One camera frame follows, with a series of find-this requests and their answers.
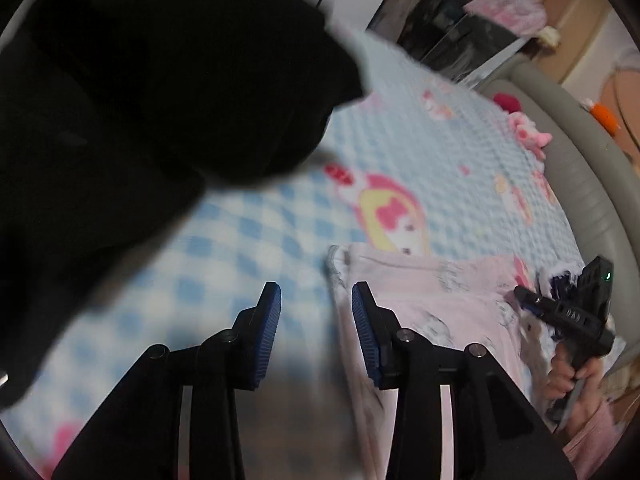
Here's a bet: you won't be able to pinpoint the pink printed pyjama garment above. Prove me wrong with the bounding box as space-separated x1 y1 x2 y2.
325 244 556 480

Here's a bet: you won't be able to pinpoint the pink hanging clothes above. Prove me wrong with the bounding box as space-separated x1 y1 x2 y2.
462 0 546 38

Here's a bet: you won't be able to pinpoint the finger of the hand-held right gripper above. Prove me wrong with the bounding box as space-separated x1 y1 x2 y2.
514 286 553 318

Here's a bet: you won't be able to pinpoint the person's right hand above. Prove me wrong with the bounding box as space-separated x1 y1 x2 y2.
544 352 608 417

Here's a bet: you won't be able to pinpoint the orange plush toy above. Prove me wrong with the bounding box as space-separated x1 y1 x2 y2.
580 97 621 133

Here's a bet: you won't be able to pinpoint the dark glass-door wardrobe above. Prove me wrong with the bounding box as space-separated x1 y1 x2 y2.
367 0 531 93

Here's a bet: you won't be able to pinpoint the checkered cartoon printed blanket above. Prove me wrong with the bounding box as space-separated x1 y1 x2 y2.
0 25 626 480

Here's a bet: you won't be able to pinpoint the red plush ball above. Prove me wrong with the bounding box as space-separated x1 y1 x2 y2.
492 91 523 113

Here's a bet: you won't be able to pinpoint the folded navy clothes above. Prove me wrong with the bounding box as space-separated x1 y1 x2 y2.
537 265 583 301

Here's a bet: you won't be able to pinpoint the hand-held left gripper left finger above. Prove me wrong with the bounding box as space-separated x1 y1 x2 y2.
52 281 282 480

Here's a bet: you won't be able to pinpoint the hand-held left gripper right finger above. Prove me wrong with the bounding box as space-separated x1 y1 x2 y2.
351 281 576 480

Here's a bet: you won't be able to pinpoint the grey padded bed frame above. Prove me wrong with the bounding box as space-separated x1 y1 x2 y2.
475 57 640 371

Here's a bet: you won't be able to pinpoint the black clothes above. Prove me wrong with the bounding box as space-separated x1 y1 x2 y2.
0 0 371 411

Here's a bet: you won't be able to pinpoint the pink plush toy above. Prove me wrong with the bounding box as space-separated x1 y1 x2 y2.
507 110 551 161

